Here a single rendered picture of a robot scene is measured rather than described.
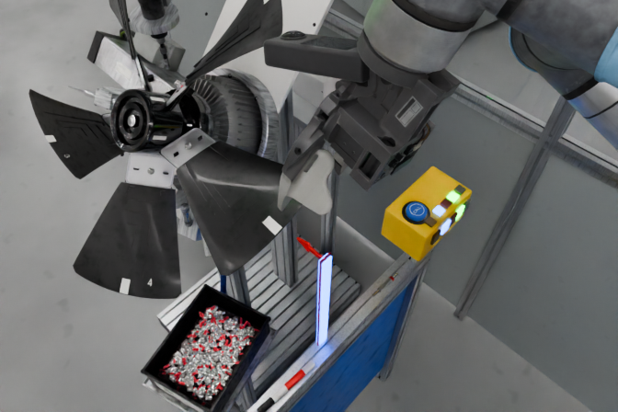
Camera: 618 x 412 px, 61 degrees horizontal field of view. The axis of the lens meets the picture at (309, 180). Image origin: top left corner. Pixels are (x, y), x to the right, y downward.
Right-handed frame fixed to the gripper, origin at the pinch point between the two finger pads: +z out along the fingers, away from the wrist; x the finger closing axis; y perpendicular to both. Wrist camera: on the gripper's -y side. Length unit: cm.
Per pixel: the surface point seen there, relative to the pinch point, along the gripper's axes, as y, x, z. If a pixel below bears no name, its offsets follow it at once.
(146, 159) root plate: -37, 9, 41
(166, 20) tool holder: -34.2, 6.7, 5.5
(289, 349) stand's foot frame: -1, 52, 135
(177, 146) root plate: -32.4, 11.4, 33.7
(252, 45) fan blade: -28.1, 18.9, 8.9
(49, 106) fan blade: -64, 3, 48
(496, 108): -2, 85, 29
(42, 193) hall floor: -130, 30, 176
